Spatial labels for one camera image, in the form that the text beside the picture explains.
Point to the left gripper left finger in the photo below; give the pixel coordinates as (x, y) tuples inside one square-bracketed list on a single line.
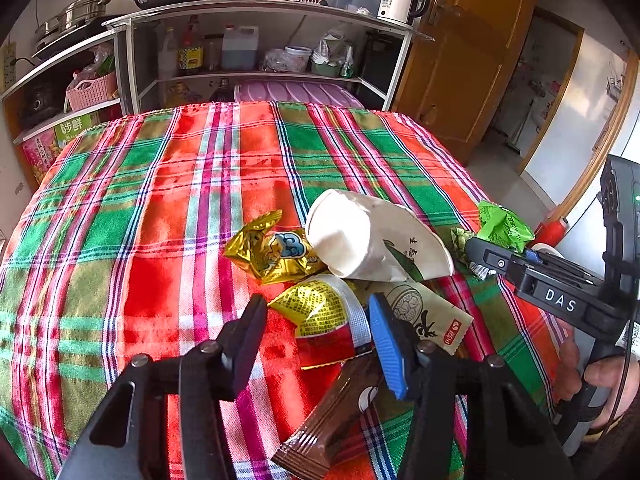
[(240, 340)]

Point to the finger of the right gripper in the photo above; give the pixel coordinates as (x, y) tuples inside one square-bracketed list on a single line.
[(555, 263), (486, 258)]

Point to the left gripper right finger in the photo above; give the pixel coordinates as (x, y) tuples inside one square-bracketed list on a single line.
[(395, 343)]

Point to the green wrapper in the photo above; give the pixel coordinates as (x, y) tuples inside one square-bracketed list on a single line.
[(499, 226)]

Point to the beige snack packet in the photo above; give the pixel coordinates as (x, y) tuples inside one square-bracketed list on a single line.
[(432, 317)]

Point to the yellow red snack packet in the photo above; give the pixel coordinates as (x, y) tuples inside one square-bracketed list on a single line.
[(331, 325)]

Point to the gold foil wrapper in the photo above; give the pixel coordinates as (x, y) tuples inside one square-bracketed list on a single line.
[(270, 256)]

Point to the brown stick packet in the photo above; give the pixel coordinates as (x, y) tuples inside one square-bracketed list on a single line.
[(308, 452)]

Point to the person's right hand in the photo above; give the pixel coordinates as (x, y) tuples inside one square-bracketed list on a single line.
[(606, 373)]

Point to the red plastic container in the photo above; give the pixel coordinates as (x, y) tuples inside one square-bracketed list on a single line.
[(550, 232)]

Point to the red green plaid tablecloth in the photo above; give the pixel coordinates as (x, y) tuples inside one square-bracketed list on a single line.
[(119, 252)]

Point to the pink lid storage box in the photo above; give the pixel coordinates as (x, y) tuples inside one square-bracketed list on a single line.
[(306, 92)]

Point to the wooden door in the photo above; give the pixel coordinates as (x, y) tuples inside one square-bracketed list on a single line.
[(456, 76)]

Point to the white metal shelf rack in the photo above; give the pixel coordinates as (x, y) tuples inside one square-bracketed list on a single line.
[(297, 42)]

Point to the pink woven basket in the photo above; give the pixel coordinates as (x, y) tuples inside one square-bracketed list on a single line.
[(90, 92)]

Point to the yellow label oil bottle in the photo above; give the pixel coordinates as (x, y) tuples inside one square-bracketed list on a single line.
[(191, 53)]

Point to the clear jug dark liquid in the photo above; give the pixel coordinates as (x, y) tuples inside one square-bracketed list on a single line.
[(239, 48)]

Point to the white power strip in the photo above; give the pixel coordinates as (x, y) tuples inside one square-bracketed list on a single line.
[(7, 66)]

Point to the steel steamer pot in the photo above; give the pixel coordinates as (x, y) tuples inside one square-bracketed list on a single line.
[(77, 13)]

